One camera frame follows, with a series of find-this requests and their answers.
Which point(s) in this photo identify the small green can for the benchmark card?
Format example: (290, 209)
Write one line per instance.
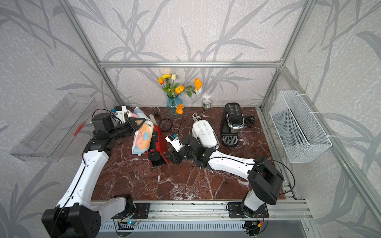
(206, 104)

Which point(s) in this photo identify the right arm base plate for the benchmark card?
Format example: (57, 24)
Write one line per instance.
(239, 210)

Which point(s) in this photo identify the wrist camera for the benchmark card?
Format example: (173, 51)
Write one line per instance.
(120, 112)
(173, 139)

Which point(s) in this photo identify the black coffee machine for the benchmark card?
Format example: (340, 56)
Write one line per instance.
(232, 122)

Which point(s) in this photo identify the red coffee machine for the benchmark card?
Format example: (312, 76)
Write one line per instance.
(158, 148)

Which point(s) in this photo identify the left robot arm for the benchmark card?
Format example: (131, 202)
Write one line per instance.
(73, 216)

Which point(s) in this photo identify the colourful striped cloth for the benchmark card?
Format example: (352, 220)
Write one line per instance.
(143, 135)

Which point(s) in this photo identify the white wire basket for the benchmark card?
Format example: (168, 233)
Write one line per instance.
(300, 133)

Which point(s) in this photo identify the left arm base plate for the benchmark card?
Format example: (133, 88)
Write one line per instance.
(140, 212)

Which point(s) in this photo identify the clear plastic wall shelf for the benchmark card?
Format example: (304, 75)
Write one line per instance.
(49, 140)

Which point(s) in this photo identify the white work glove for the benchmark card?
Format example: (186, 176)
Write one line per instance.
(152, 118)

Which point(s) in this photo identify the blue glass vase with flowers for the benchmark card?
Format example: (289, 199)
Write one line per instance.
(175, 90)

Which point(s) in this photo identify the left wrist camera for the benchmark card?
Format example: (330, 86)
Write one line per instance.
(120, 112)

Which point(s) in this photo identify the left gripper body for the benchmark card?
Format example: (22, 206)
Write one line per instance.
(121, 130)

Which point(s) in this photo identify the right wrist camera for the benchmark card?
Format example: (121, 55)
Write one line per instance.
(173, 139)

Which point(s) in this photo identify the white coffee machine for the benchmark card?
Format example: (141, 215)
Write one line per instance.
(204, 133)

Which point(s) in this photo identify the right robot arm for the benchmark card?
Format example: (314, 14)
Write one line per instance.
(264, 178)

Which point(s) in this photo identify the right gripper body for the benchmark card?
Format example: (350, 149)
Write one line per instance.
(181, 156)

